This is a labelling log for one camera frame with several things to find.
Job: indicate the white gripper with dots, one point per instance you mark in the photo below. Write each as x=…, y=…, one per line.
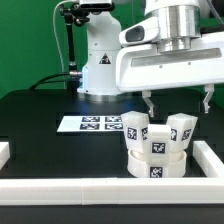
x=142, y=67

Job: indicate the white round stool seat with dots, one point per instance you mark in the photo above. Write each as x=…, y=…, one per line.
x=140, y=169

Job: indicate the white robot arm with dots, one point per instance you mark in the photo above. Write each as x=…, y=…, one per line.
x=168, y=49

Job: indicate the white marker sheet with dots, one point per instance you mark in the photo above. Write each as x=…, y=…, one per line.
x=70, y=124

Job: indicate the white front border rail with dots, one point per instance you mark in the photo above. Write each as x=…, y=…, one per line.
x=111, y=191

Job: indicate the black camera stand pole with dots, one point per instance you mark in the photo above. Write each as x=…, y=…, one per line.
x=73, y=15

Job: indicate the white left border rail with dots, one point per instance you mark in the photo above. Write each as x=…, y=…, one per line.
x=4, y=153

